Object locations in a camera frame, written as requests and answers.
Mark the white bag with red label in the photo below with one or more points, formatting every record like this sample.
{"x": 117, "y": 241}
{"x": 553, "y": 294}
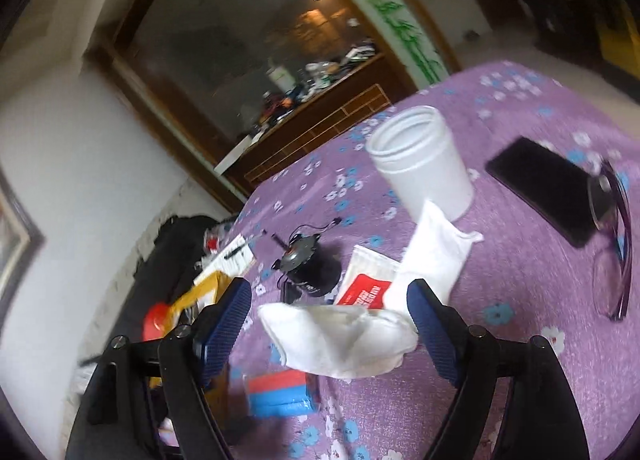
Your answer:
{"x": 365, "y": 285}

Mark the glass partition panel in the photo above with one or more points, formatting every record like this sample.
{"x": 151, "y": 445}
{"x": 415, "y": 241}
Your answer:
{"x": 225, "y": 40}

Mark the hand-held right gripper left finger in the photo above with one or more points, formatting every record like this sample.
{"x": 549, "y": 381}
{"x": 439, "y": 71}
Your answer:
{"x": 225, "y": 325}

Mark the blue red foam strips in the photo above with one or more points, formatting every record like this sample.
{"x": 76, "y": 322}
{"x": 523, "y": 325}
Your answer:
{"x": 280, "y": 390}

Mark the white jug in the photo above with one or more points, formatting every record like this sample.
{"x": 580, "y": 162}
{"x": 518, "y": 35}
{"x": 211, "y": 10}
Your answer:
{"x": 279, "y": 75}

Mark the black electric motor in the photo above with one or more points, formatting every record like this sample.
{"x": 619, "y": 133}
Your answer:
{"x": 312, "y": 275}

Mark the red gift bag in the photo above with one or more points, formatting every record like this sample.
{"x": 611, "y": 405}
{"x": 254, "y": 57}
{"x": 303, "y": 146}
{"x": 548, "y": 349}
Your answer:
{"x": 156, "y": 320}

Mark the framed wall picture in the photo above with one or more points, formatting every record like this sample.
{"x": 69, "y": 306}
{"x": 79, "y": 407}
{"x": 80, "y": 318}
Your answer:
{"x": 20, "y": 240}

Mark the clutter of assorted items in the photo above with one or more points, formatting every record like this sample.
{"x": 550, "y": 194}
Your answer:
{"x": 310, "y": 85}

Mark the black pen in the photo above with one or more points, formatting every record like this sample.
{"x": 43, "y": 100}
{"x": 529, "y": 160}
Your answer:
{"x": 240, "y": 247}

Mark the white flat box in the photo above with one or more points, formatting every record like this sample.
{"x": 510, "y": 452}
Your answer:
{"x": 237, "y": 153}

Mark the white papers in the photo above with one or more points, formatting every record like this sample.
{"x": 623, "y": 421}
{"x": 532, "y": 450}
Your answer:
{"x": 235, "y": 262}

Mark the eyeglasses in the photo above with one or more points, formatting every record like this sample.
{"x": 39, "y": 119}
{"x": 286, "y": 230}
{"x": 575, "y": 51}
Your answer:
{"x": 624, "y": 260}

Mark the black phone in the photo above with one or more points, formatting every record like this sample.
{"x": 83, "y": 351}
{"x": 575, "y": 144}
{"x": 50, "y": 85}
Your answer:
{"x": 540, "y": 185}

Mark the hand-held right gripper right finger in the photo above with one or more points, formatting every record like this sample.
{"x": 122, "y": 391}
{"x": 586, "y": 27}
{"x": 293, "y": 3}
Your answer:
{"x": 430, "y": 325}

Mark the crumpled plastic bags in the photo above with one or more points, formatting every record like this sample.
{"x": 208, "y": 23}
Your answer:
{"x": 217, "y": 237}

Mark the bamboo painted pillar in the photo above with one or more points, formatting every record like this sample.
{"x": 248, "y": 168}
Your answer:
{"x": 390, "y": 5}

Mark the purple floral tablecloth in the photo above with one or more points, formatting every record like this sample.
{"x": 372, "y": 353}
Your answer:
{"x": 525, "y": 290}

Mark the golden wooden door frame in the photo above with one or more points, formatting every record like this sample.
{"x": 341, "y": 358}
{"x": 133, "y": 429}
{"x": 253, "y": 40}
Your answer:
{"x": 617, "y": 25}

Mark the white plastic jar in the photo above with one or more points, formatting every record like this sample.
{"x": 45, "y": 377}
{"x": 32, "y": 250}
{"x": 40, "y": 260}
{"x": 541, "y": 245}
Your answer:
{"x": 425, "y": 165}

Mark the wooden counter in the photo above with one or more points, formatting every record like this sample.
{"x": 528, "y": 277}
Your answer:
{"x": 325, "y": 125}

